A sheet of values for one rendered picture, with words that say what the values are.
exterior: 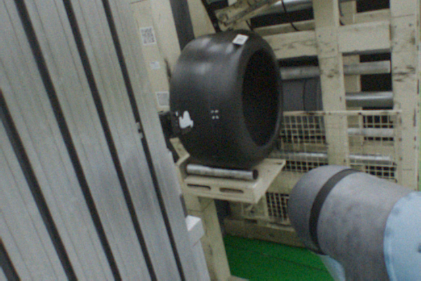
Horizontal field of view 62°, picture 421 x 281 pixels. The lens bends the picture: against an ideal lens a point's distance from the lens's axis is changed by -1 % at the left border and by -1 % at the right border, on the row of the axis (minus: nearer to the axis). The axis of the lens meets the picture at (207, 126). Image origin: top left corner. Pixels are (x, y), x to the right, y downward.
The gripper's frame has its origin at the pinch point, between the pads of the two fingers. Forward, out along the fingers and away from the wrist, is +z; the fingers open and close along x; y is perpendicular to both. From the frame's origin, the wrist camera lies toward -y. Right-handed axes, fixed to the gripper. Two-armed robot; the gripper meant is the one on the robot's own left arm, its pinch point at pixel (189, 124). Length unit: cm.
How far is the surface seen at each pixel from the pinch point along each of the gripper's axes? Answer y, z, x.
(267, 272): -114, 72, 13
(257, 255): -112, 85, 25
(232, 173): -27.9, 24.2, -0.2
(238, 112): 0.5, 14.2, -11.8
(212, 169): -27.1, 24.6, 9.9
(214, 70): 16.4, 12.6, -5.1
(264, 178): -36, 40, -7
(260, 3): 40, 63, -4
